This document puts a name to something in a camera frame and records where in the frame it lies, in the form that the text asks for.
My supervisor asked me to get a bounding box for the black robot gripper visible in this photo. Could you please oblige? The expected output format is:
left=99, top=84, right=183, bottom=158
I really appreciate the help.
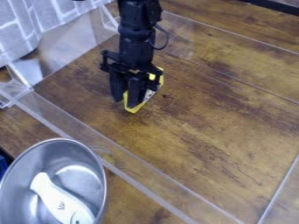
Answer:
left=100, top=27, right=157, bottom=109

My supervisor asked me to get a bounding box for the yellow butter block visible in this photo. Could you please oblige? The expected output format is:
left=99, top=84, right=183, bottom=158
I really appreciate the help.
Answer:
left=123, top=67, right=164, bottom=114

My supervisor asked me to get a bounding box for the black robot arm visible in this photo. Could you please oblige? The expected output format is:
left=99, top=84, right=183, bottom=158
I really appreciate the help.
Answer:
left=100, top=0, right=164, bottom=109

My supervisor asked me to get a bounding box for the grey brick pattern cloth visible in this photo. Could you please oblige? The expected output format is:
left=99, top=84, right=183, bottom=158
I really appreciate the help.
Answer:
left=0, top=0, right=113, bottom=68

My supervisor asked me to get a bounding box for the clear acrylic barrier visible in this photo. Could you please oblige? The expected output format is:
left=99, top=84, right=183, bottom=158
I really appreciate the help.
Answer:
left=0, top=0, right=299, bottom=224

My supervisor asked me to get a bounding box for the silver metal bowl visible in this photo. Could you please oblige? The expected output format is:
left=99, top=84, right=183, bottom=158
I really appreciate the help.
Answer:
left=0, top=138, right=108, bottom=224

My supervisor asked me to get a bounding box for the blue object at edge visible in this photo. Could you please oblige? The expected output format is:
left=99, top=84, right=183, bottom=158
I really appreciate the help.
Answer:
left=0, top=156, right=8, bottom=179

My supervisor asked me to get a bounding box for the white wooden fish toy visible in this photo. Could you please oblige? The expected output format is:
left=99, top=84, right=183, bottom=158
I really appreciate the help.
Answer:
left=29, top=172, right=96, bottom=224

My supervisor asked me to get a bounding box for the black cable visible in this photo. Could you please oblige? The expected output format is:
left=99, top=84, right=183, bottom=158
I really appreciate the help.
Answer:
left=148, top=24, right=171, bottom=51

